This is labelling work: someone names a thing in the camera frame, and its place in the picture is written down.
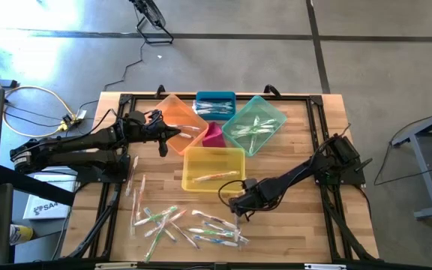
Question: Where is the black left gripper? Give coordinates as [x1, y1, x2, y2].
[120, 111, 182, 158]

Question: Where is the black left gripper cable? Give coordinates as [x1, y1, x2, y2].
[143, 109, 164, 131]

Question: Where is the black fan cable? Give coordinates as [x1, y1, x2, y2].
[102, 39, 146, 93]

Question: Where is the orange translucent plastic bin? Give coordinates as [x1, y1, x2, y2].
[143, 93, 210, 156]

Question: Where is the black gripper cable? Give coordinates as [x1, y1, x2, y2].
[217, 178, 249, 206]
[143, 109, 164, 131]

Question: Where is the yellow extension cable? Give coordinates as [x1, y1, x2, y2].
[1, 85, 79, 139]

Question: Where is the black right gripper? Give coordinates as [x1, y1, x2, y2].
[229, 179, 277, 223]

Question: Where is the black floor fan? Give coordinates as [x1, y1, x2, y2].
[128, 0, 175, 46]

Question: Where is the yellow and white can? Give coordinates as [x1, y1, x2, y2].
[8, 223, 35, 246]

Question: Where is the small pink plastic bin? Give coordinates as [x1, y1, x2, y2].
[202, 121, 227, 148]

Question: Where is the silver rig bar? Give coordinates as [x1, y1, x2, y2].
[94, 262, 139, 270]
[304, 263, 348, 270]

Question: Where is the blue plastic bin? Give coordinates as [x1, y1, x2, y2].
[195, 91, 237, 122]

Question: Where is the grey-legged side desk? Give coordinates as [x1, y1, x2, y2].
[391, 103, 432, 221]

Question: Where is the teal translucent plastic bin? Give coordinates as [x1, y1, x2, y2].
[221, 94, 288, 158]

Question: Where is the green toothbrush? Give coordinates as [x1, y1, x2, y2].
[234, 118, 279, 131]
[142, 212, 169, 263]
[133, 204, 179, 227]
[230, 126, 274, 138]
[185, 226, 236, 238]
[248, 114, 261, 155]
[236, 121, 268, 140]

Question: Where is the yellow translucent plastic bin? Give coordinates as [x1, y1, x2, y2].
[181, 145, 248, 194]

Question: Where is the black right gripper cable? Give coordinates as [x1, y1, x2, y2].
[217, 178, 249, 206]

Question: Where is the black desk beam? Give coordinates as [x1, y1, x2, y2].
[0, 164, 77, 207]

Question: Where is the white printed cardboard box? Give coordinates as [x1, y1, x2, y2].
[22, 172, 79, 221]

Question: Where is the yellow plug with adapter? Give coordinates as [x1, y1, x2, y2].
[55, 109, 89, 133]

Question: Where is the black floor cable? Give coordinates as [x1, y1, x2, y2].
[372, 114, 432, 188]

